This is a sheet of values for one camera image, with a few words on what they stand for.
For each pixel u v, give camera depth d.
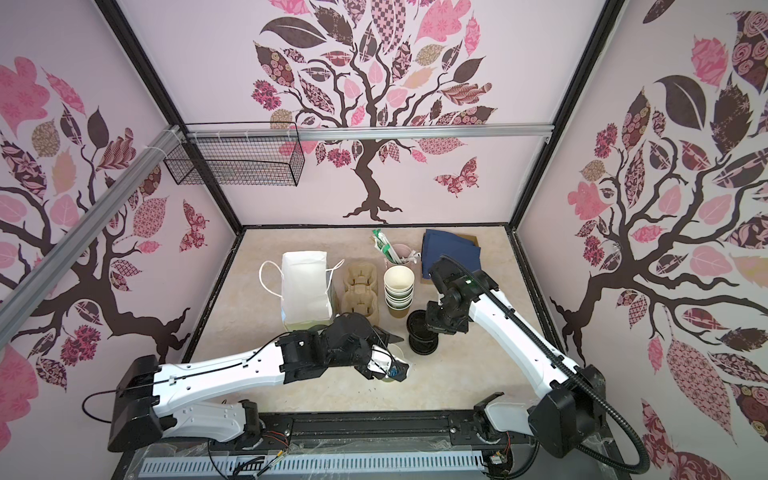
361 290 0.87
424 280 0.97
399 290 0.81
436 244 1.09
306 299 0.99
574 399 0.39
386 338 0.62
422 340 0.73
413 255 0.90
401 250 1.00
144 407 0.39
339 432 0.75
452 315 0.64
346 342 0.52
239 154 0.95
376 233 0.92
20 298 0.50
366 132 0.92
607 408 0.36
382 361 0.57
